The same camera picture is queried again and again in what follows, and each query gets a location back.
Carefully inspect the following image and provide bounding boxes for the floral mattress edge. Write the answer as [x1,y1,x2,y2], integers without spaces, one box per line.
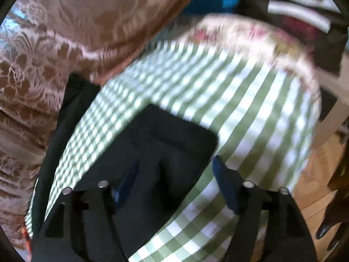
[174,13,322,94]

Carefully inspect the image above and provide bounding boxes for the brown floral curtain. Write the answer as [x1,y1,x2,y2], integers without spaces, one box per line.
[1,0,191,249]

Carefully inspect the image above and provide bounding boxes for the black embroidered pants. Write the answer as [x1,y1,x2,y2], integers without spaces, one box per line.
[32,74,218,261]

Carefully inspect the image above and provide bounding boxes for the green white checkered bedsheet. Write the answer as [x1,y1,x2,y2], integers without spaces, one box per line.
[25,40,321,261]

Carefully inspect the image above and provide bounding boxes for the white wooden chair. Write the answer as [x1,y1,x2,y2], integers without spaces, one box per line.
[312,53,348,149]

